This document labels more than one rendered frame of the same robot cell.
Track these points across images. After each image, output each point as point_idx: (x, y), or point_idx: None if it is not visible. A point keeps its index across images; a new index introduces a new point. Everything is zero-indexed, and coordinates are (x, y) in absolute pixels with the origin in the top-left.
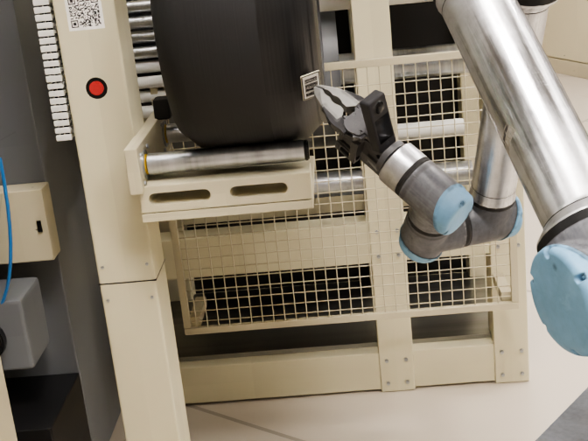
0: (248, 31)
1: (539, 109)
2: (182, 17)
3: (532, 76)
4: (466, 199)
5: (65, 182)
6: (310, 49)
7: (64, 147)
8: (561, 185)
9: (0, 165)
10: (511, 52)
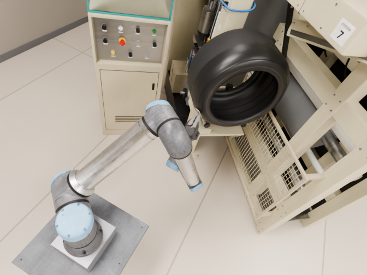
0: (191, 85)
1: (98, 156)
2: (189, 68)
3: (106, 151)
4: (170, 167)
5: (232, 83)
6: (199, 105)
7: (240, 76)
8: (81, 168)
9: None
10: (114, 143)
